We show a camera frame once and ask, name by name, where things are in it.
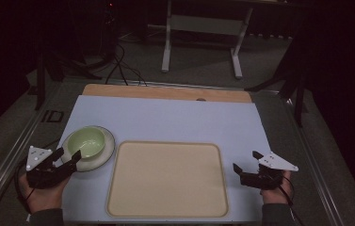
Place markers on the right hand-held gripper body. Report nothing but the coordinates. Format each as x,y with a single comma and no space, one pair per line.
267,174

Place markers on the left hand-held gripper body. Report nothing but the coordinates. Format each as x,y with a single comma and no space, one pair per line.
41,171

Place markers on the green bowl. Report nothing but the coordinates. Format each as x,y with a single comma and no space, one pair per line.
86,142

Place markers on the white plate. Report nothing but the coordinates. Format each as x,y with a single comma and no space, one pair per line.
103,153

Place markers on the beige tray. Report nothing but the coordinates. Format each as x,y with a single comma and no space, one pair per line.
167,179

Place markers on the person's right hand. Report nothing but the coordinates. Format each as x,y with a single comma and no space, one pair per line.
277,194

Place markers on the person's left hand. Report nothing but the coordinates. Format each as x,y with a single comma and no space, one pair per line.
45,197

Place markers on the black tripod stand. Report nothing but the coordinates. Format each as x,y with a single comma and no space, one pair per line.
286,75

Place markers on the white table mat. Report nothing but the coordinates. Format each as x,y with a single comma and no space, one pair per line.
165,122

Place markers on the white metal table frame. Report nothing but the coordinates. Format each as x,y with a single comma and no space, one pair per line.
203,34

